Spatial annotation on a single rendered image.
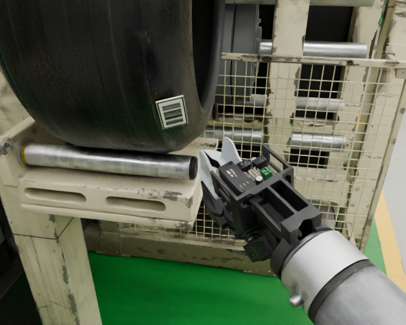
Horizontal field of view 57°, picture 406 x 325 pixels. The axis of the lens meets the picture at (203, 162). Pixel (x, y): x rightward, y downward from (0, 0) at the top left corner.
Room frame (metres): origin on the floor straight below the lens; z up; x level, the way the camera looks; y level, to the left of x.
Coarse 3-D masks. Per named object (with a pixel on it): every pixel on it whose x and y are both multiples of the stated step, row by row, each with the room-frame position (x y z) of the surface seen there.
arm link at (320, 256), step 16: (304, 240) 0.26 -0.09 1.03; (320, 240) 0.25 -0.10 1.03; (336, 240) 0.25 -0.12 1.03; (288, 256) 0.25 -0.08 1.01; (304, 256) 0.24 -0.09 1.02; (320, 256) 0.24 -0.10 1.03; (336, 256) 0.24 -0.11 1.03; (352, 256) 0.24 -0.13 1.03; (288, 272) 0.24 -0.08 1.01; (304, 272) 0.23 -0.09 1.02; (320, 272) 0.23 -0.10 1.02; (336, 272) 0.22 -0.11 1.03; (288, 288) 0.24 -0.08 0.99; (304, 288) 0.22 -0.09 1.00; (320, 288) 0.22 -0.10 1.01; (304, 304) 0.22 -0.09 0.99
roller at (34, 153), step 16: (32, 144) 0.65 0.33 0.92; (48, 144) 0.65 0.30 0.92; (32, 160) 0.63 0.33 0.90; (48, 160) 0.63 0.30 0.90; (64, 160) 0.62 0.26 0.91; (80, 160) 0.62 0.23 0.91; (96, 160) 0.61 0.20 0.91; (112, 160) 0.61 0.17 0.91; (128, 160) 0.60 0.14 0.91; (144, 160) 0.60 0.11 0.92; (160, 160) 0.60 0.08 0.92; (176, 160) 0.59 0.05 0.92; (192, 160) 0.59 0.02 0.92; (160, 176) 0.59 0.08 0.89; (176, 176) 0.58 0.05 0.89; (192, 176) 0.58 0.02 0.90
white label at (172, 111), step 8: (160, 104) 0.49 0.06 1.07; (168, 104) 0.50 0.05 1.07; (176, 104) 0.50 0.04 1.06; (184, 104) 0.51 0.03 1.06; (160, 112) 0.50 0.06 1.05; (168, 112) 0.50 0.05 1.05; (176, 112) 0.51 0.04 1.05; (184, 112) 0.51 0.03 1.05; (160, 120) 0.51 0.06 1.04; (168, 120) 0.51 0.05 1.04; (176, 120) 0.51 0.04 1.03; (184, 120) 0.52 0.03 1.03
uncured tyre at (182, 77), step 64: (0, 0) 0.50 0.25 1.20; (64, 0) 0.49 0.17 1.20; (128, 0) 0.48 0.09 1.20; (192, 0) 1.01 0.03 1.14; (0, 64) 0.52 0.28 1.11; (64, 64) 0.49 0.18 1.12; (128, 64) 0.48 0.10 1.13; (192, 64) 0.55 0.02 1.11; (64, 128) 0.55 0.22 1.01; (128, 128) 0.52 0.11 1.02; (192, 128) 0.58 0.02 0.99
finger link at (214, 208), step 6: (204, 186) 0.39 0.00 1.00; (204, 192) 0.39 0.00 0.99; (210, 192) 0.38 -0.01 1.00; (204, 198) 0.38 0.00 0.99; (210, 198) 0.37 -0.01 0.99; (210, 204) 0.36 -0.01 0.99; (216, 204) 0.36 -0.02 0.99; (222, 204) 0.36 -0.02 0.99; (210, 210) 0.35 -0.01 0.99; (216, 210) 0.35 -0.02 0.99; (222, 210) 0.35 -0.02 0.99; (210, 216) 0.36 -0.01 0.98; (216, 216) 0.35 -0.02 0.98; (222, 216) 0.35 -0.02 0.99; (222, 222) 0.34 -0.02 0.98; (222, 228) 0.34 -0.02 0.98
